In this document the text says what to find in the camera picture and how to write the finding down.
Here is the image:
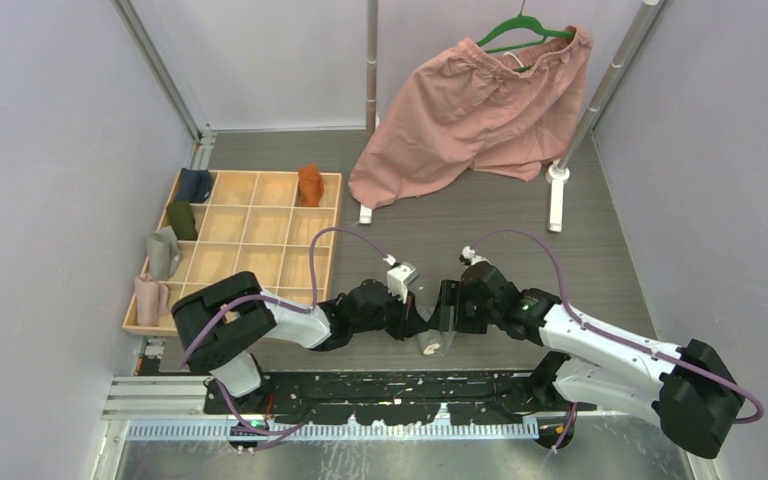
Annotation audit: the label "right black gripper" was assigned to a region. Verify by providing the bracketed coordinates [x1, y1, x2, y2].
[428, 278, 501, 334]

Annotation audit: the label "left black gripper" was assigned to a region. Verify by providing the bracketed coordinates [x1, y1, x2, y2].
[351, 286, 427, 342]

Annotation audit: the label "grey underwear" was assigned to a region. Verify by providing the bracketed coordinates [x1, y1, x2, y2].
[416, 306, 457, 357]
[145, 226, 182, 281]

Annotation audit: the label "orange white underwear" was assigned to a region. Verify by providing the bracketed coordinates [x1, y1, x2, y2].
[298, 164, 324, 208]

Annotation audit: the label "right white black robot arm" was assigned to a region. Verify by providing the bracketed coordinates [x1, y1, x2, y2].
[429, 261, 746, 459]

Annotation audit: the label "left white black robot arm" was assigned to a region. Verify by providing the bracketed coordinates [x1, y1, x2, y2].
[170, 271, 428, 413]

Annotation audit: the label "dark green rolled underwear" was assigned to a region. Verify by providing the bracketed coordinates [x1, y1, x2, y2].
[166, 201, 198, 241]

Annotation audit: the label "grey rolled underwear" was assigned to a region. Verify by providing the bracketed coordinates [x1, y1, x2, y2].
[145, 226, 182, 281]

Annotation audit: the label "navy rolled underwear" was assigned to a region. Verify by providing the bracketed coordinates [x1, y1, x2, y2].
[173, 168, 214, 204]

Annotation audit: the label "pink rolled underwear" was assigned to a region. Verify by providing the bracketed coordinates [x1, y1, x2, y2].
[134, 273, 169, 327]

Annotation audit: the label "centre metal rack pole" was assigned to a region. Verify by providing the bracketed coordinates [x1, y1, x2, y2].
[360, 0, 381, 225]

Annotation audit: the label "metal rack pole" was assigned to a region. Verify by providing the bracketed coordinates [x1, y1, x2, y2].
[545, 0, 668, 233]
[360, 0, 381, 225]

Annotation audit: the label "wooden compartment tray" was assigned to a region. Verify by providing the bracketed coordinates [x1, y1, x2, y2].
[122, 168, 344, 338]

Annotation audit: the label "right metal rack pole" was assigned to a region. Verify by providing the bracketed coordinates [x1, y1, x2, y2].
[545, 0, 668, 233]

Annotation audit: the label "pink shorts on hanger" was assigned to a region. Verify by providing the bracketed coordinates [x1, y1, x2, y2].
[348, 26, 593, 209]

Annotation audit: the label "green clothes hanger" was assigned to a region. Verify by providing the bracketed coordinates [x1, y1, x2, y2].
[476, 0, 575, 58]

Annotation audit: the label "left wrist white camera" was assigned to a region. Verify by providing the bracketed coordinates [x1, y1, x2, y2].
[383, 255, 418, 304]

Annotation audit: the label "wrist white camera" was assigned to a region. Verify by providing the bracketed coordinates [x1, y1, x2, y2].
[383, 255, 418, 304]
[459, 245, 488, 267]

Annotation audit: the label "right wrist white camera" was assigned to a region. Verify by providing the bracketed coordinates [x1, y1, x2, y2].
[459, 245, 488, 267]

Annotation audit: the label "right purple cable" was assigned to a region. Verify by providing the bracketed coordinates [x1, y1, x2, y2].
[463, 229, 766, 453]

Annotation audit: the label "slotted aluminium cable duct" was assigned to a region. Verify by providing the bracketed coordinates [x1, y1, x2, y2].
[126, 418, 539, 441]

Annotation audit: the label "left aluminium frame post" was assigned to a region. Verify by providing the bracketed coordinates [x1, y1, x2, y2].
[111, 0, 216, 170]

